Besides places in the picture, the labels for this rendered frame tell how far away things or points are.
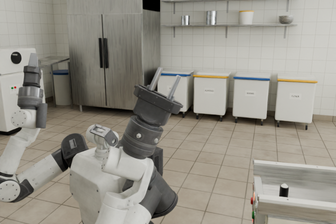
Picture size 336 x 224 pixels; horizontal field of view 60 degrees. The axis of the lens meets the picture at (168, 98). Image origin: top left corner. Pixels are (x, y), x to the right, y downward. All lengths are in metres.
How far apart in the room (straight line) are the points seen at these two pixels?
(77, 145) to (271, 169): 0.83
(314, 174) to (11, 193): 1.20
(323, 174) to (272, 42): 3.98
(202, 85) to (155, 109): 4.07
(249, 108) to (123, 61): 2.16
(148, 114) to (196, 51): 4.72
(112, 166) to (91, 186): 0.32
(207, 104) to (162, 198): 3.92
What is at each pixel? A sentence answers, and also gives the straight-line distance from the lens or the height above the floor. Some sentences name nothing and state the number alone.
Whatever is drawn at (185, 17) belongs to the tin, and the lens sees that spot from 5.19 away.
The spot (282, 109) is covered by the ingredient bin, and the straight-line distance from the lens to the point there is 4.74.
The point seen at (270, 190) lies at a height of 0.84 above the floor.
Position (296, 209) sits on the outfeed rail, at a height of 0.88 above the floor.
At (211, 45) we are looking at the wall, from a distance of 5.33.
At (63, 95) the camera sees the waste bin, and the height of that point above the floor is 0.20.
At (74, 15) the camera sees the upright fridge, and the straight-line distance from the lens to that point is 5.33.
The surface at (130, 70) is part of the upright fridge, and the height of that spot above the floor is 0.83.
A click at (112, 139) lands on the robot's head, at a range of 1.01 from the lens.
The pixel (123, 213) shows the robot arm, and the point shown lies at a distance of 0.76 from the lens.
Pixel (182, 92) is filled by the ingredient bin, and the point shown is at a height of 0.46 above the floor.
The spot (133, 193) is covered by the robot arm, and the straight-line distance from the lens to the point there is 0.76.
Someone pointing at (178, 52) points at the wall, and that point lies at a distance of 5.47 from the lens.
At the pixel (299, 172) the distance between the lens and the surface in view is 1.41.
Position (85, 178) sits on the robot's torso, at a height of 0.98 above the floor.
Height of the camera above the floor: 1.47
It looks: 13 degrees down
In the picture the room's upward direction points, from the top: straight up
